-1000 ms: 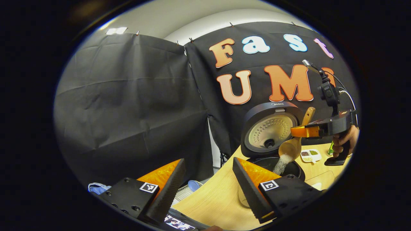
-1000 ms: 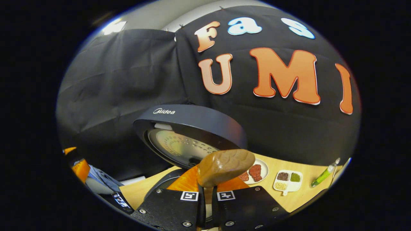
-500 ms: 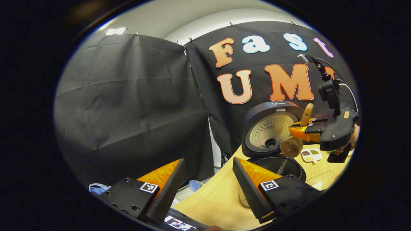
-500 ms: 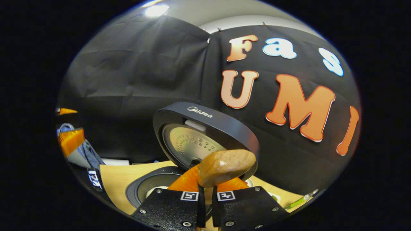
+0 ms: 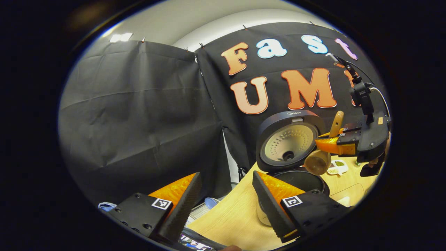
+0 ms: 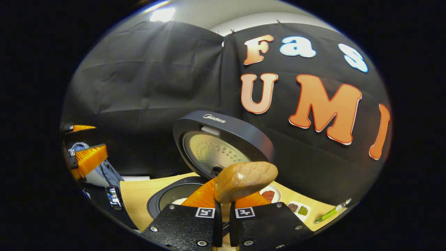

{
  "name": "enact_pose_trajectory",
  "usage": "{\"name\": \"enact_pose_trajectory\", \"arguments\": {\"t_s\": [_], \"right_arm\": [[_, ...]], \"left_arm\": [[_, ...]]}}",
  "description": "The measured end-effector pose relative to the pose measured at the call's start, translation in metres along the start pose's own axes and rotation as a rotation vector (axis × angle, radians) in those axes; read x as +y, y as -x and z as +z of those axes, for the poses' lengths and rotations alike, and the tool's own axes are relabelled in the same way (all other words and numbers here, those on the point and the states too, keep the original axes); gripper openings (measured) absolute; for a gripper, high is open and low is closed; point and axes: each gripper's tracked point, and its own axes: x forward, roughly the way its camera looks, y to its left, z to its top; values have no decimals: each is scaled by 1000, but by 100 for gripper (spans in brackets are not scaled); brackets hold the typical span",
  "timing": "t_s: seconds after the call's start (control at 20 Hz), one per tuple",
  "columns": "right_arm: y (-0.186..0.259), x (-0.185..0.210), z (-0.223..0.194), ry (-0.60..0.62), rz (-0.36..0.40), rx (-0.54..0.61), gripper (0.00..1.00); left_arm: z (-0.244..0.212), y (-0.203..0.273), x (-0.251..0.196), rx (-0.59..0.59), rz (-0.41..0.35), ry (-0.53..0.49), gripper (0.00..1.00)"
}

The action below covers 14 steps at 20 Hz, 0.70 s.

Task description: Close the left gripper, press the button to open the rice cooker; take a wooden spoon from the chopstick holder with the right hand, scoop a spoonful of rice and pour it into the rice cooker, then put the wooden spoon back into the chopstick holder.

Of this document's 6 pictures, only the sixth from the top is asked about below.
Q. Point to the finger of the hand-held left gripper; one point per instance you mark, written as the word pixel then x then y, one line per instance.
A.
pixel 90 157
pixel 81 128

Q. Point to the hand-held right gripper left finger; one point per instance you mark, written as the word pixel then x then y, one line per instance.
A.
pixel 184 226

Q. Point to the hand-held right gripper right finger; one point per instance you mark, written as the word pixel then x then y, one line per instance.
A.
pixel 268 226

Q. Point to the wooden spoon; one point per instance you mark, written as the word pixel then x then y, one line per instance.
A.
pixel 244 179

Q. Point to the dark grey rice cooker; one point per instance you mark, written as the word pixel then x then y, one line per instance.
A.
pixel 244 134

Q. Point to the person's blue jeans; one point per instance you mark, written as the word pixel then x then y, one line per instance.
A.
pixel 104 170

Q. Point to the dark bean heap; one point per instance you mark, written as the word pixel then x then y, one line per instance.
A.
pixel 292 207

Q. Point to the red meat slice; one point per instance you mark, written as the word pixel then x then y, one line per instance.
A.
pixel 268 195

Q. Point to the round white plate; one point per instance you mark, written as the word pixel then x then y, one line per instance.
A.
pixel 277 192

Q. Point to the divided white dish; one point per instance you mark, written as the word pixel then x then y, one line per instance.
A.
pixel 305 218

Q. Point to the green bean heap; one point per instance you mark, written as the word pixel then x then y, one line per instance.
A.
pixel 302 210

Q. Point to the black smartphone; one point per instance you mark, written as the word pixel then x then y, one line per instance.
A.
pixel 113 197

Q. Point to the green label drink bottle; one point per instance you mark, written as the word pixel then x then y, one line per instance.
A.
pixel 327 215

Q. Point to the ceiling light panel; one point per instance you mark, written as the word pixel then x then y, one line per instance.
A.
pixel 163 14

